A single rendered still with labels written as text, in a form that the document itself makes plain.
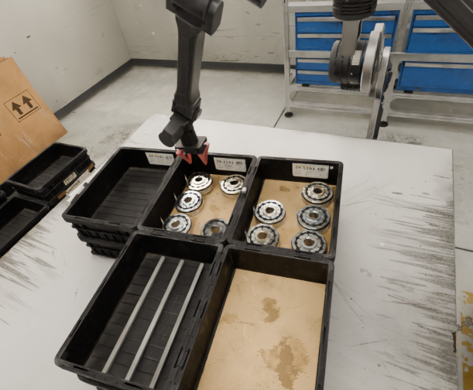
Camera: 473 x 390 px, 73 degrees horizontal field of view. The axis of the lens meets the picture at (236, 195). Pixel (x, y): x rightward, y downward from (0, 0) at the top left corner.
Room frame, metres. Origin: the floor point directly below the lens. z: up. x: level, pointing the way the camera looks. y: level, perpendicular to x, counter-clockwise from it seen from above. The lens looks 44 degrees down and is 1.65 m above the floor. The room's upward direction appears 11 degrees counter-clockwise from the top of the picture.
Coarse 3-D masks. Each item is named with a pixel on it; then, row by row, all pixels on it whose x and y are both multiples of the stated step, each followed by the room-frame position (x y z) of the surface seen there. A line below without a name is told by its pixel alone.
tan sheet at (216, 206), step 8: (216, 176) 0.97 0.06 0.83; (224, 176) 0.96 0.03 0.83; (216, 184) 0.93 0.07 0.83; (216, 192) 0.88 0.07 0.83; (208, 200) 0.84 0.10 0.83; (216, 200) 0.84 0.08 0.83; (224, 200) 0.83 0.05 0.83; (232, 200) 0.82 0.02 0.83; (208, 208) 0.81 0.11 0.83; (216, 208) 0.80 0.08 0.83; (224, 208) 0.79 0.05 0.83; (232, 208) 0.78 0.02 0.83; (200, 216) 0.78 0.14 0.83; (208, 216) 0.77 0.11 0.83; (216, 216) 0.76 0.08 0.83; (224, 216) 0.75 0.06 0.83; (192, 232) 0.71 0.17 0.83; (200, 232) 0.70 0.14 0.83
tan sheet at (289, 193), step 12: (276, 180) 0.88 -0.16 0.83; (264, 192) 0.83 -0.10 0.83; (276, 192) 0.82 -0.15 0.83; (288, 192) 0.81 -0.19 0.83; (300, 192) 0.80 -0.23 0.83; (288, 204) 0.75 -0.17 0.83; (300, 204) 0.74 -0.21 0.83; (288, 216) 0.70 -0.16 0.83; (276, 228) 0.65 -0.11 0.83; (288, 228) 0.65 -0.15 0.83; (288, 240) 0.60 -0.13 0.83
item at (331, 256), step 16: (256, 160) 0.90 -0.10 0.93; (288, 160) 0.87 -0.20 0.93; (304, 160) 0.85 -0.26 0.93; (320, 160) 0.83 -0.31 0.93; (336, 192) 0.67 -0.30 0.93; (240, 208) 0.68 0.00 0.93; (336, 208) 0.62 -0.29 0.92; (336, 224) 0.55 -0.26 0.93; (336, 240) 0.50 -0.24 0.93; (320, 256) 0.46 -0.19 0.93
